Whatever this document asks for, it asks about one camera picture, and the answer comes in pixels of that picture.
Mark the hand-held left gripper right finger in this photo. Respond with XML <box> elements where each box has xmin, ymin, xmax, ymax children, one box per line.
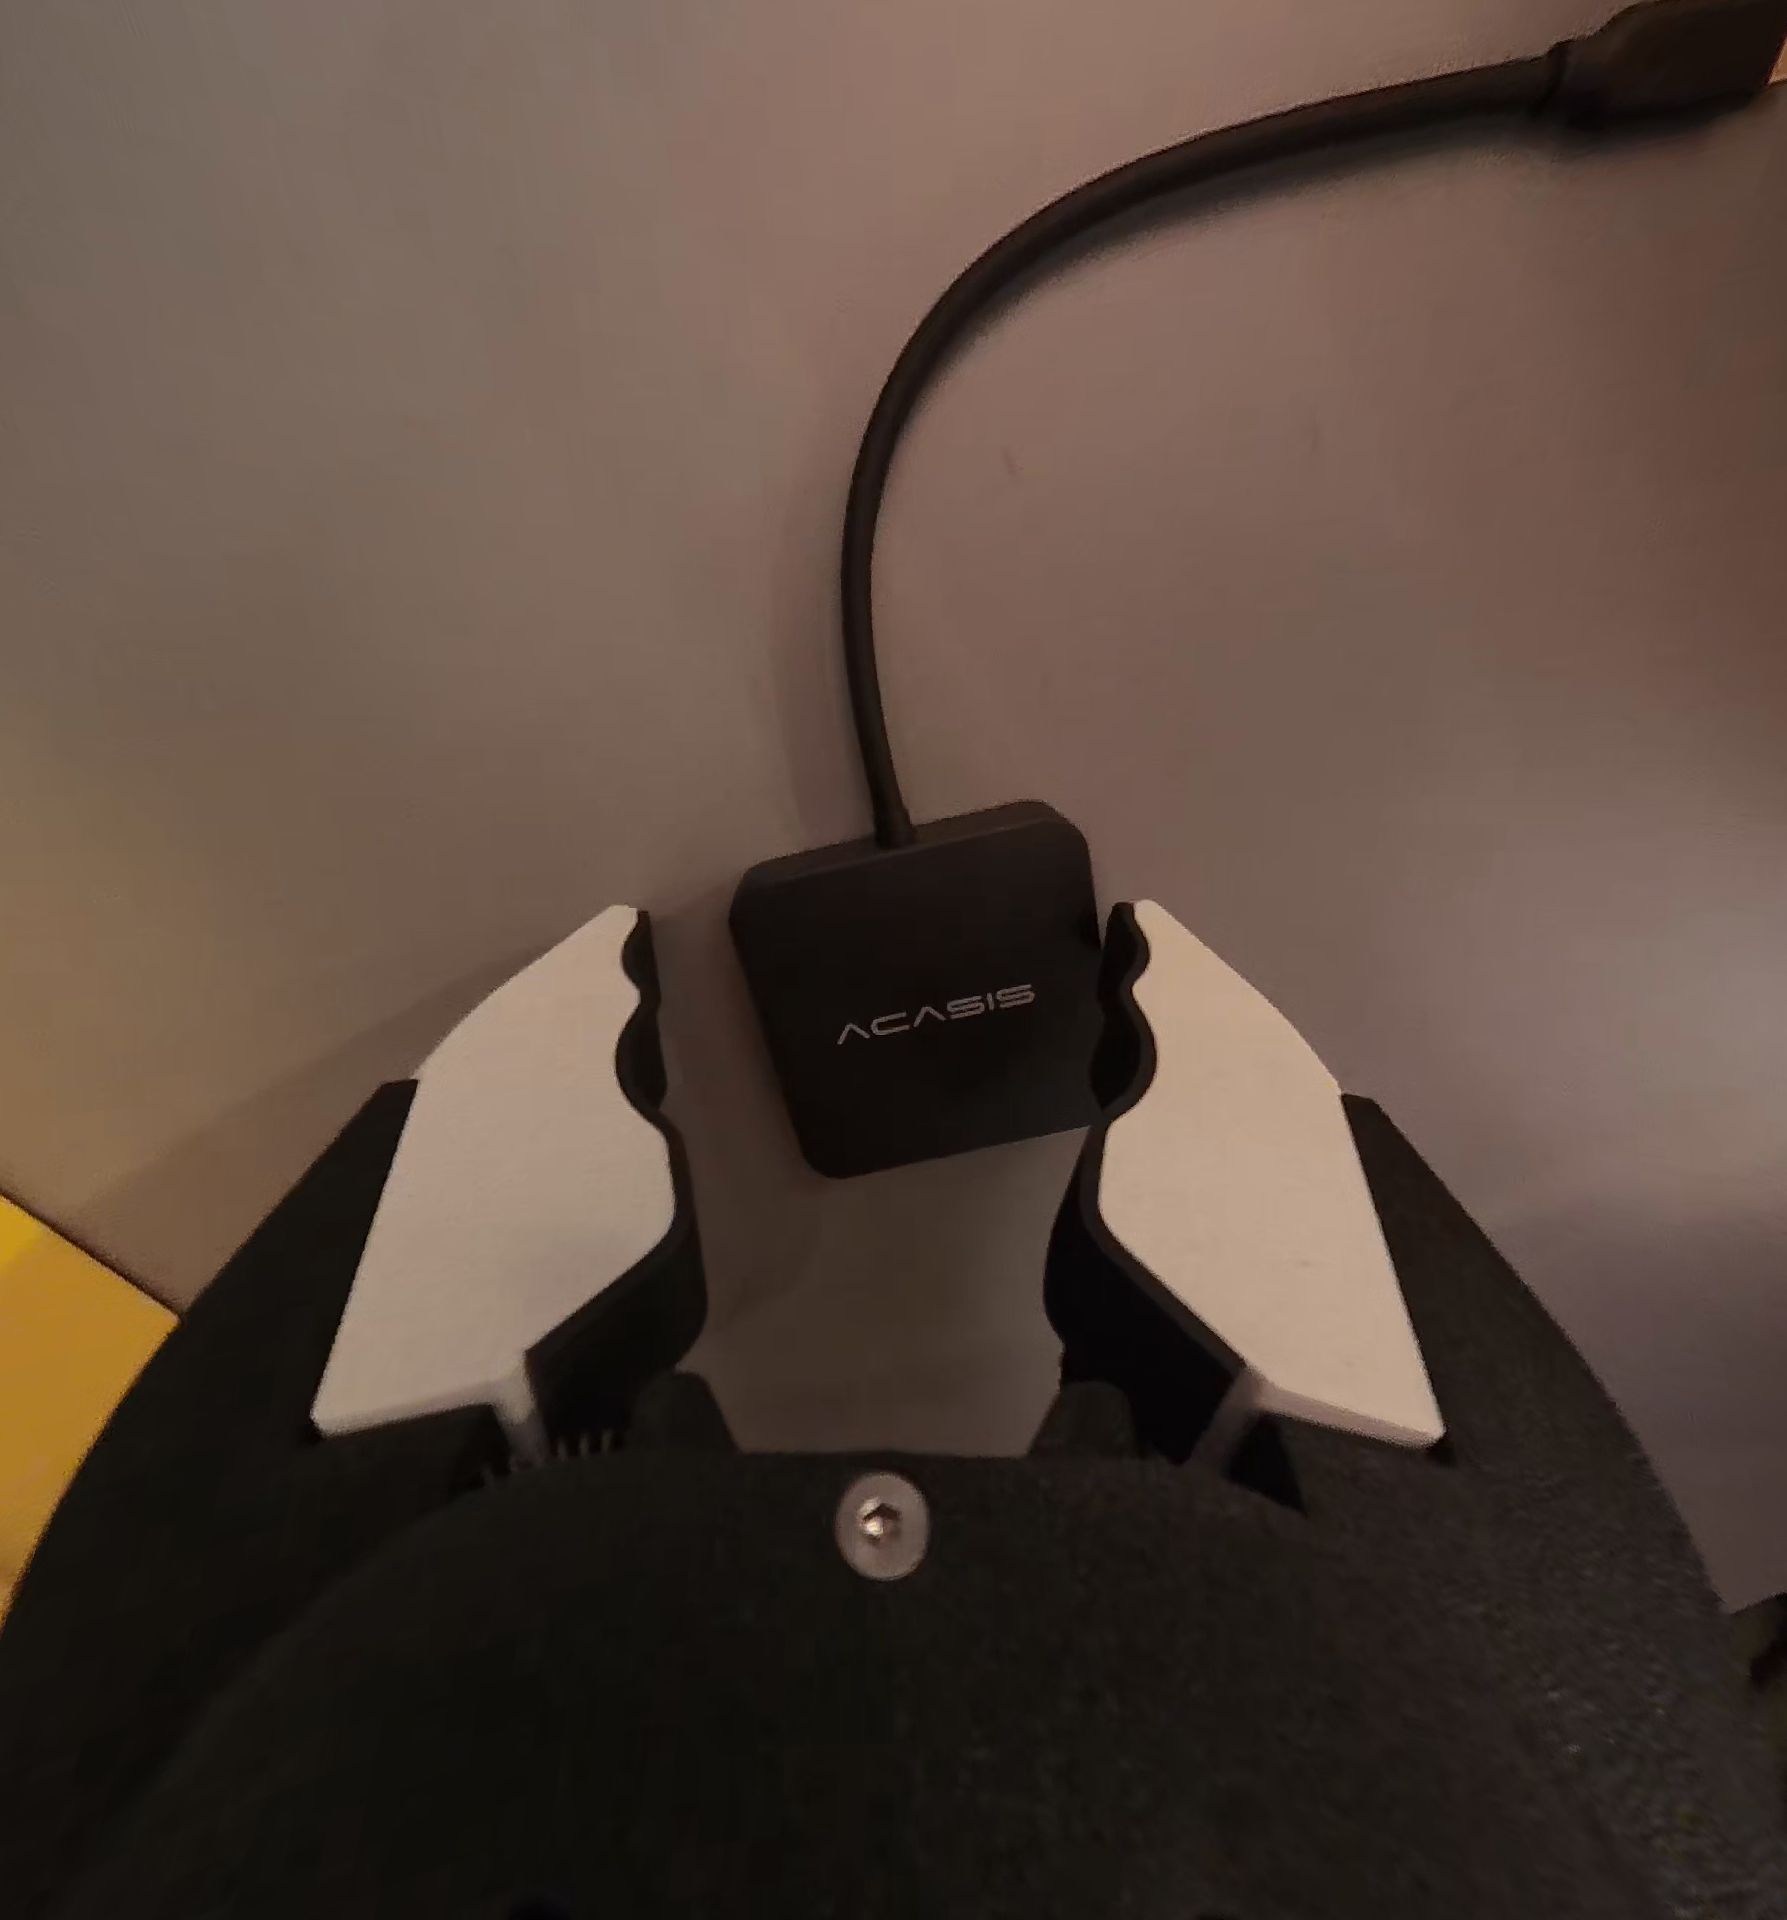
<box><xmin>1043</xmin><ymin>897</ymin><xmax>1448</xmax><ymax>1488</ymax></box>

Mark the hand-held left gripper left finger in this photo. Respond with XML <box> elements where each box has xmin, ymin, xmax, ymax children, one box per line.
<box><xmin>308</xmin><ymin>900</ymin><xmax>713</xmax><ymax>1480</ymax></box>

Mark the black adapter hub with cable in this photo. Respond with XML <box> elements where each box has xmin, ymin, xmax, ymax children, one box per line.
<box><xmin>729</xmin><ymin>0</ymin><xmax>1787</xmax><ymax>1181</ymax></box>

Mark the yellow box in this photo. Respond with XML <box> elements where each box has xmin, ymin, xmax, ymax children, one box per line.
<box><xmin>0</xmin><ymin>1146</ymin><xmax>185</xmax><ymax>1600</ymax></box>

